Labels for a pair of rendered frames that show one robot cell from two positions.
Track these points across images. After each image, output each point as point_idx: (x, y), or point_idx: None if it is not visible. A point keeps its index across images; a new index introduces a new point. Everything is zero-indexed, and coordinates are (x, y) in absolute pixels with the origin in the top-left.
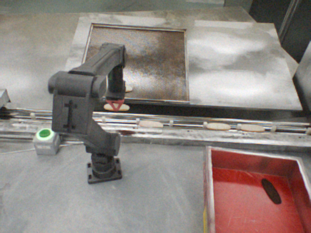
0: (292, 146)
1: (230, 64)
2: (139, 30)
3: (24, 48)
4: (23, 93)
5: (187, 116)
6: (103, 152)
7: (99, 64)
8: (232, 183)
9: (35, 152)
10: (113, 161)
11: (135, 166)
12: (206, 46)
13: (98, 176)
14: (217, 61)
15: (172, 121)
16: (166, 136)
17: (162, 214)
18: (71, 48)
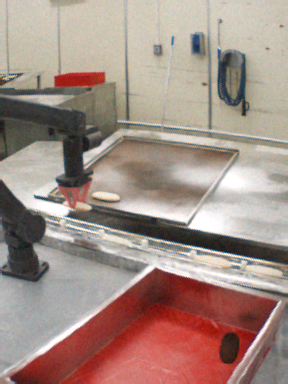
0: None
1: (278, 193)
2: (177, 146)
3: (54, 165)
4: (18, 195)
5: (174, 242)
6: (14, 230)
7: (5, 96)
8: (177, 327)
9: None
10: (31, 255)
11: (62, 277)
12: (256, 170)
13: (10, 266)
14: (262, 188)
15: (145, 241)
16: (122, 254)
17: (48, 325)
18: (83, 156)
